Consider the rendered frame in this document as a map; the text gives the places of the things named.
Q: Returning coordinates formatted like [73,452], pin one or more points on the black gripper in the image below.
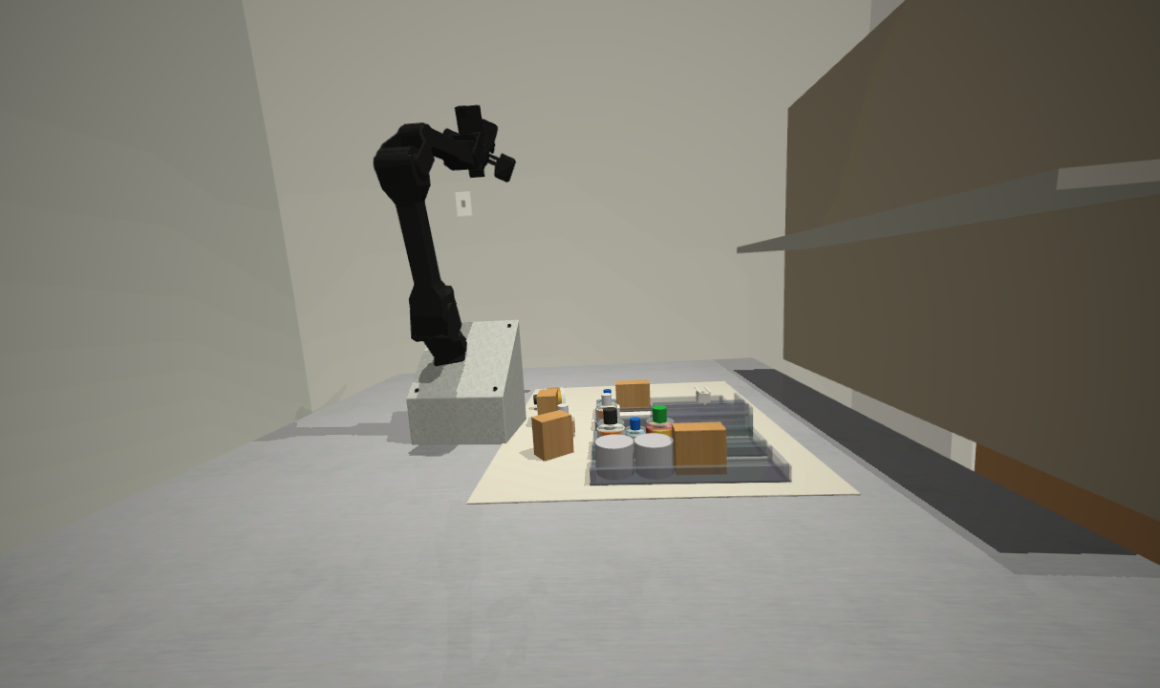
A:
[504,165]

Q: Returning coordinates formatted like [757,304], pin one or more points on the orange jar with white label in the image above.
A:
[610,424]
[561,395]

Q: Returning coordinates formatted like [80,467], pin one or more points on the clear glass jar with grey lid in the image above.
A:
[606,402]
[565,407]

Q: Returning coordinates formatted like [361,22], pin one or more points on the grey cylinder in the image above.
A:
[653,449]
[614,450]

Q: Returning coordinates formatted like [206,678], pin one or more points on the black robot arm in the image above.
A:
[403,164]

